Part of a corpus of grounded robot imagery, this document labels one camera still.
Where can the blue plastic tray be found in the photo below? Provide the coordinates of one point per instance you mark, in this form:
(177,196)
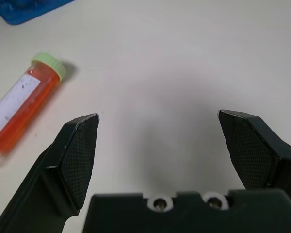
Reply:
(29,9)

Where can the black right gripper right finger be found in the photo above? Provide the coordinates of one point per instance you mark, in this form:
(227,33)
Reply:
(254,150)

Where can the orange liquid tube, green cap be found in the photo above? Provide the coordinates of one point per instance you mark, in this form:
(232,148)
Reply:
(24,102)

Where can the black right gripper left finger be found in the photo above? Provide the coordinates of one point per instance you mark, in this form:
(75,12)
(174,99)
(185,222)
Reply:
(70,155)

